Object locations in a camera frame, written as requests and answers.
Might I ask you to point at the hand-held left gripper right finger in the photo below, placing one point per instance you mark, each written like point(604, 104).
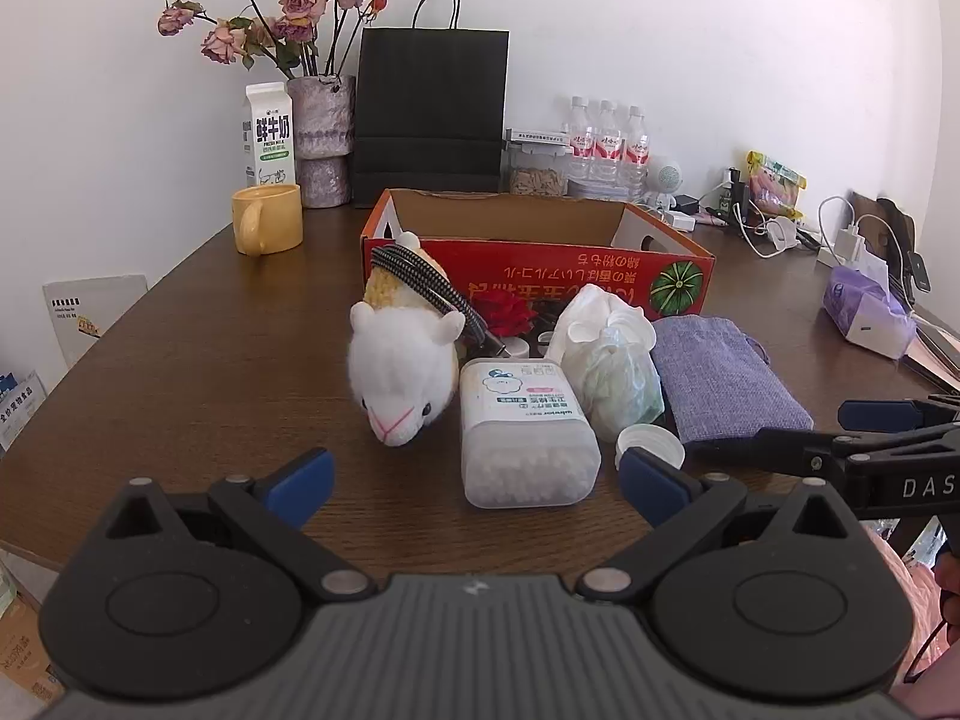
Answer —
point(652, 484)

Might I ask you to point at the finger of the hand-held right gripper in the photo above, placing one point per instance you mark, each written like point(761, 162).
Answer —
point(877, 415)
point(802, 451)

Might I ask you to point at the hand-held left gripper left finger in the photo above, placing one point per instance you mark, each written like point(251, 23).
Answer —
point(300, 484)

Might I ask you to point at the white jar lid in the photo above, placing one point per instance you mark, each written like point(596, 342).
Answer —
point(649, 439)

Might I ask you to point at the green plastic bag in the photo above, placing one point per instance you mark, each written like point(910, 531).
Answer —
point(619, 390)

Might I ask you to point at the purple fabric pouch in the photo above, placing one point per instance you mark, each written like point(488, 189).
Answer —
point(720, 375)

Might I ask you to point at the clear cotton swab container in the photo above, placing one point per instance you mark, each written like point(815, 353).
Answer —
point(525, 465)

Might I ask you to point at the white plush alpaca toy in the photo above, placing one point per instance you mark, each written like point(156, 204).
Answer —
point(397, 360)

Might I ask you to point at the white tissue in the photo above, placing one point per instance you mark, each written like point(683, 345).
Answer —
point(589, 311)

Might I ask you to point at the small round white lid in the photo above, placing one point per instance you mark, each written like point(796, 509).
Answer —
point(517, 349)

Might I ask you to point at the red cardboard box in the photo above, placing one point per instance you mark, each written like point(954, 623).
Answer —
point(600, 274)

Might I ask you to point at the red fabric rose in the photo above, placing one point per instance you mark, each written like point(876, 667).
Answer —
point(502, 311)

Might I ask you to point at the person's right hand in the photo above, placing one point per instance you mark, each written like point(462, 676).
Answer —
point(949, 600)

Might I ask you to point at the brown notebook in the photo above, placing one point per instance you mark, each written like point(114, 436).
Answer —
point(937, 356)

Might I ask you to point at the purple tissue pack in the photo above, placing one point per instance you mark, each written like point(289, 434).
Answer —
point(862, 307)

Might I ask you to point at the white power strip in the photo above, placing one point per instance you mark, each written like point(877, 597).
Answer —
point(829, 256)

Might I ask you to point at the person's pink trousers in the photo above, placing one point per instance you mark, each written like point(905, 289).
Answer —
point(919, 660)

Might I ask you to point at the brown leather bag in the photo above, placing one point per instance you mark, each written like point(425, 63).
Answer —
point(870, 210)

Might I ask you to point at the yellow snack packet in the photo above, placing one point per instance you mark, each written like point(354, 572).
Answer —
point(776, 184)

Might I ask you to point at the black phone stand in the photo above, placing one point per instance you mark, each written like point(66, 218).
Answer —
point(741, 202)

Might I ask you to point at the white power adapter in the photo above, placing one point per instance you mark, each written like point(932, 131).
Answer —
point(681, 221)

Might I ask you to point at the yellow mug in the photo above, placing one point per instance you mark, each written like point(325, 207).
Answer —
point(274, 221)

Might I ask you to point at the small green bottle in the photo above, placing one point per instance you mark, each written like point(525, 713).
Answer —
point(727, 195)

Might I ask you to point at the black power adapter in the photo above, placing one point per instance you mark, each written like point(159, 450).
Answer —
point(686, 203)

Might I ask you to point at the blue white packets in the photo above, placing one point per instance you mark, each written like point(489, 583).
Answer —
point(22, 409)

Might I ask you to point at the white round speaker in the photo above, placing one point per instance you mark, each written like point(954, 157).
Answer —
point(666, 176)

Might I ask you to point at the clear seed jar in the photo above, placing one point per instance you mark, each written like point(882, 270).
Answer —
point(536, 176)

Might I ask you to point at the clear water bottle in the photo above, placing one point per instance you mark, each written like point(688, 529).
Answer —
point(583, 142)
point(610, 146)
point(636, 150)

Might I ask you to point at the white milk carton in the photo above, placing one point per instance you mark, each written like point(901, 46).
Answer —
point(268, 135)

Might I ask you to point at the purple stone vase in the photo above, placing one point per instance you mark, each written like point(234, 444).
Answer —
point(322, 127)

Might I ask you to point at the white flat box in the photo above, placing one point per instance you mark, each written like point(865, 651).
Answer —
point(538, 136)

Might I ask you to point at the black paper bag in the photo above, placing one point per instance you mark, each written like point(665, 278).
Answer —
point(431, 105)

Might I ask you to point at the dried rose bouquet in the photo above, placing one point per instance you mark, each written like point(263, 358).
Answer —
point(300, 0)

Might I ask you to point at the white wall charger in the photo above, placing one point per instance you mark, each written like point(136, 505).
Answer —
point(851, 246)

